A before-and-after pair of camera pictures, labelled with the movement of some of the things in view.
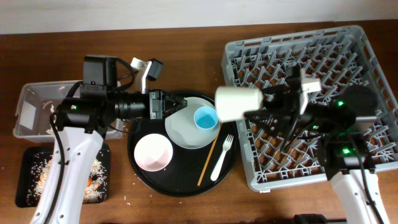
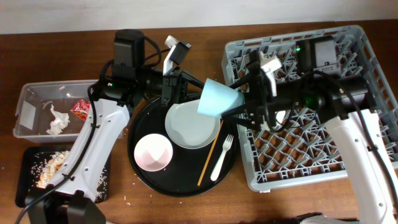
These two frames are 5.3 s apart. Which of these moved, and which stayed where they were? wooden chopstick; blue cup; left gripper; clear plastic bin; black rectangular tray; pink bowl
Moved: blue cup; left gripper
Stayed: clear plastic bin; wooden chopstick; black rectangular tray; pink bowl
